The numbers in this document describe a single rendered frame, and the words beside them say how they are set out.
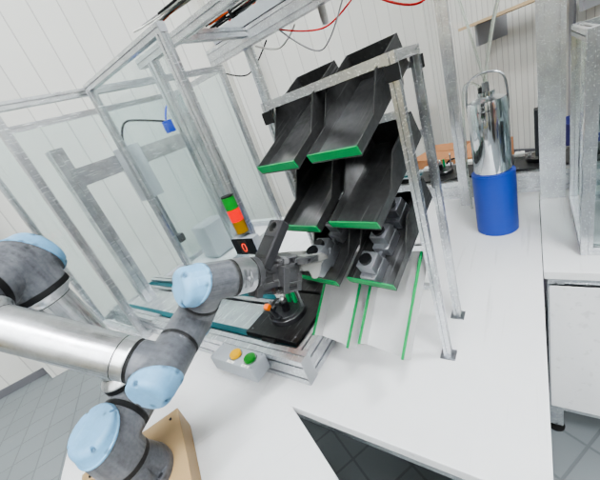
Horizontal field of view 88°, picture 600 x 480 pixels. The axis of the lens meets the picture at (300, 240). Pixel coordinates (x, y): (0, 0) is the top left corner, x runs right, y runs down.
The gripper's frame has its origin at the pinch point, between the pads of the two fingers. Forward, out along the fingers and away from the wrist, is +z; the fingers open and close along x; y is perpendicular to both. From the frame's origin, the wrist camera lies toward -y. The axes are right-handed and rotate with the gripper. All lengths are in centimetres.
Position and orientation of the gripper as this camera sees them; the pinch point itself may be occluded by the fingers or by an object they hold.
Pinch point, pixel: (315, 252)
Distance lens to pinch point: 79.0
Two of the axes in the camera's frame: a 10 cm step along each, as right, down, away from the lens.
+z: 7.2, -0.9, 6.9
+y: 0.2, 9.9, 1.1
